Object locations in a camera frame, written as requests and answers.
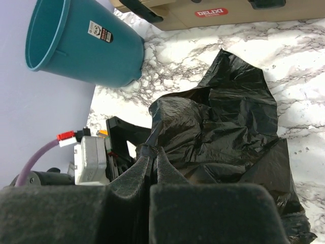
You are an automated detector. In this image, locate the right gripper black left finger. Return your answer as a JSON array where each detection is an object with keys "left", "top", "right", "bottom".
[{"left": 1, "top": 146, "right": 154, "bottom": 243}]

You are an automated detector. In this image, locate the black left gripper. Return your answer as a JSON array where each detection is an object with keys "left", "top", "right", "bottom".
[{"left": 105, "top": 116, "right": 151, "bottom": 181}]

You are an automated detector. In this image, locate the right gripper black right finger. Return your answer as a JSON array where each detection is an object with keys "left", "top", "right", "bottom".
[{"left": 149, "top": 148, "right": 288, "bottom": 243}]

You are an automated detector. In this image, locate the black plastic trash bag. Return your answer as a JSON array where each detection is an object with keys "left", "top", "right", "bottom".
[{"left": 149, "top": 50, "right": 316, "bottom": 243}]

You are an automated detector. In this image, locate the teal plastic trash bin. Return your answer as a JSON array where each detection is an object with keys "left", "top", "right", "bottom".
[{"left": 25, "top": 1, "right": 144, "bottom": 88}]

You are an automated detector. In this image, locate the yellow black utility knife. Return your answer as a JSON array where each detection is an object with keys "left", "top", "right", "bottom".
[{"left": 96, "top": 130, "right": 109, "bottom": 138}]

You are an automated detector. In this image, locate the tan plastic toolbox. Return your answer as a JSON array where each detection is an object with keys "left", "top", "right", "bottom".
[{"left": 111, "top": 0, "right": 324, "bottom": 31}]

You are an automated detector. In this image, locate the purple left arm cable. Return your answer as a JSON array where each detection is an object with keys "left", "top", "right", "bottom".
[{"left": 14, "top": 131, "right": 88, "bottom": 188}]

